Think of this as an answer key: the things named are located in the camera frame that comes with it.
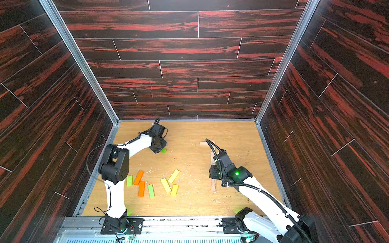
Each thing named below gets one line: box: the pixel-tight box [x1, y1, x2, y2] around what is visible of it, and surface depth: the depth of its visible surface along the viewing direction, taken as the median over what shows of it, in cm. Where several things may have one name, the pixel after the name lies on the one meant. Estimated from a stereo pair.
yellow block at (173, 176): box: [167, 169, 181, 184], surface depth 92 cm
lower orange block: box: [137, 181, 146, 198], surface depth 88 cm
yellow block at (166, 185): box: [160, 177, 172, 194], surface depth 88 cm
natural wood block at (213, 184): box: [210, 178, 217, 192], surface depth 88 cm
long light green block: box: [147, 183, 156, 199], surface depth 86 cm
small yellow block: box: [170, 184, 179, 197], surface depth 86 cm
